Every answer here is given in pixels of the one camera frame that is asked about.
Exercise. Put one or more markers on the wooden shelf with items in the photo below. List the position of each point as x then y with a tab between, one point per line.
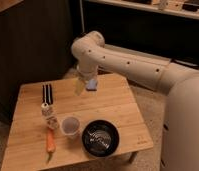
131	15

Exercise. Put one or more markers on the black round pan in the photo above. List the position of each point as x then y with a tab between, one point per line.
100	138

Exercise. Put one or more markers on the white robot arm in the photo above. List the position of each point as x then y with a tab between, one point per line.
179	83

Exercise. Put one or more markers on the clear plastic cup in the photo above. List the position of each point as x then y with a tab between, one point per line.
70	127

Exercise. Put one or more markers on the white patterned cylinder toy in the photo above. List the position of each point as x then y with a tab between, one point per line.
47	113

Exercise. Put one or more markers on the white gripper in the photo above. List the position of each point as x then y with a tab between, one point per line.
86	73

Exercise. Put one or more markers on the wooden folding table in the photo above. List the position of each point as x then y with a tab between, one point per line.
30	147

